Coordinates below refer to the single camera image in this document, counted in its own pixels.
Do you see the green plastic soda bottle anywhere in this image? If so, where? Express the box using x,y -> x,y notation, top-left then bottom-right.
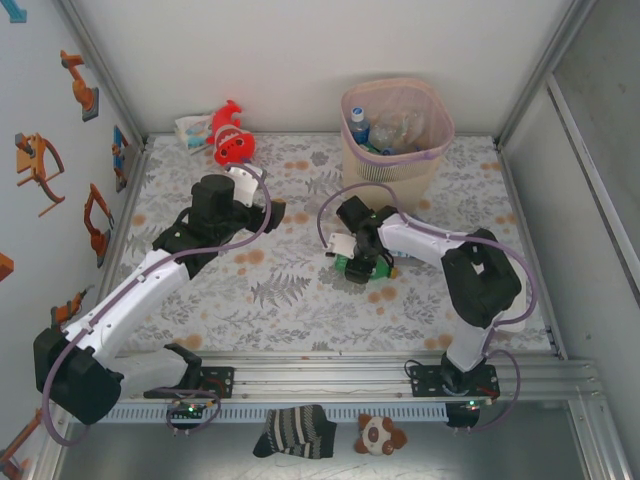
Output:
332,251 -> 402,282

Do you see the beige slatted plastic bin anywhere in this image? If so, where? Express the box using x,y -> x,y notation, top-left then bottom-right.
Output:
339,77 -> 455,211

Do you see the blue label blue cap bottle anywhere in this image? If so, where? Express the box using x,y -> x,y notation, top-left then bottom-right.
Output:
348,104 -> 372,147

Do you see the clear bottle white cap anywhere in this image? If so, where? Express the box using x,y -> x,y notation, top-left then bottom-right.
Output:
370,115 -> 402,146

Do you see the red plush fish toy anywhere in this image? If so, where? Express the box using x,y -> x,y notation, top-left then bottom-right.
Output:
205,98 -> 257,170

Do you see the printed tissue packet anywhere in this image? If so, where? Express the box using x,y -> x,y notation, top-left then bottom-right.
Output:
173,113 -> 217,156

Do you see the brown white plush toy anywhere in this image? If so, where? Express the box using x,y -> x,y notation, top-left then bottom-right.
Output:
355,412 -> 409,457

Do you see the white tissue box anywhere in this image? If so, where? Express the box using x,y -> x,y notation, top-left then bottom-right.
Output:
494,292 -> 532,332

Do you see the black beige striped sock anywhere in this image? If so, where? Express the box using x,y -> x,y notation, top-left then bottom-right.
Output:
252,403 -> 339,460

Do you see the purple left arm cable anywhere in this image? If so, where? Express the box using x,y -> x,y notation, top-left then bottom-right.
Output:
42,163 -> 274,447

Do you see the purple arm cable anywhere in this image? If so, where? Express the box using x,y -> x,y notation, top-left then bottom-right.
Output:
42,163 -> 274,447
317,182 -> 539,434

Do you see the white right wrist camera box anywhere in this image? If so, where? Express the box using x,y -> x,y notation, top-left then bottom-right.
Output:
324,232 -> 357,259

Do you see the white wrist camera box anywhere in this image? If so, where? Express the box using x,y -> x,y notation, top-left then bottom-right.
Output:
324,232 -> 357,259
225,164 -> 262,207

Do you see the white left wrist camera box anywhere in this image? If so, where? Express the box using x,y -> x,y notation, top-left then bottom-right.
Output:
225,164 -> 262,207

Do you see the blue orange wall sticker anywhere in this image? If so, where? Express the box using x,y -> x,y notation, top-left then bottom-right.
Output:
111,124 -> 132,195

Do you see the aluminium mounting rail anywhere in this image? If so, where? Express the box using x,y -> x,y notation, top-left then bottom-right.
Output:
47,352 -> 609,401

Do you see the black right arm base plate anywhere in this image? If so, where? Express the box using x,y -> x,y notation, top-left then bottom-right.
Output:
409,363 -> 501,400

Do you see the white slotted cable duct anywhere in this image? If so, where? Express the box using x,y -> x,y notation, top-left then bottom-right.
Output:
109,403 -> 450,424

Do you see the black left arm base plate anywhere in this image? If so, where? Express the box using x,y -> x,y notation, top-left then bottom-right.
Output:
143,366 -> 236,400

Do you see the aluminium cage frame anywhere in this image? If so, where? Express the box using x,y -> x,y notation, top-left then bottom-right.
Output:
47,0 -> 640,480

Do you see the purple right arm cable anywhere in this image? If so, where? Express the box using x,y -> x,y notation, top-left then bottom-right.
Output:
317,182 -> 539,434

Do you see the orange gripper claw wall sticker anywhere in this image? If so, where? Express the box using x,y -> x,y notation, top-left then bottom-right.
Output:
13,132 -> 67,219

